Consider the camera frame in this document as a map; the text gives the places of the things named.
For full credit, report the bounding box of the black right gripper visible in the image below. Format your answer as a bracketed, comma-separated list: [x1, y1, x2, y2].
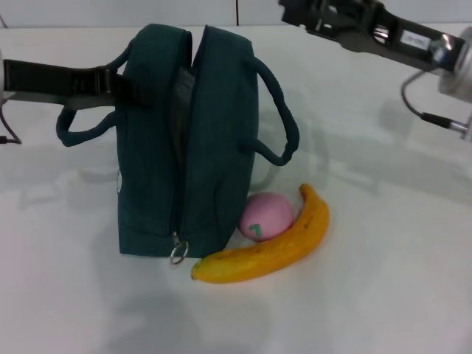
[278, 0, 443, 73]

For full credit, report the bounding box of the dark teal fabric lunch bag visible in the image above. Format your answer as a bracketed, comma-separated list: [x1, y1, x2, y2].
[55, 24, 299, 259]

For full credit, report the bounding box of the yellow banana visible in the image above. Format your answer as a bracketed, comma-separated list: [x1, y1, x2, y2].
[190, 183, 330, 285]

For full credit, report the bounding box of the pink toy peach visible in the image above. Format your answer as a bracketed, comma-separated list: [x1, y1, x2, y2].
[238, 191, 295, 243]

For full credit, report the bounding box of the metal zipper pull ring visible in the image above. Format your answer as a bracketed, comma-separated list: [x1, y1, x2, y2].
[170, 232, 190, 266]

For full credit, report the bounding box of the right gripper cable with plug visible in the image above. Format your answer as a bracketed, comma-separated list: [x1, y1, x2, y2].
[401, 72, 472, 142]

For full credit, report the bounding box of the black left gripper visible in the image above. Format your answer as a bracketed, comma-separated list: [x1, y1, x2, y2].
[3, 58, 154, 110]

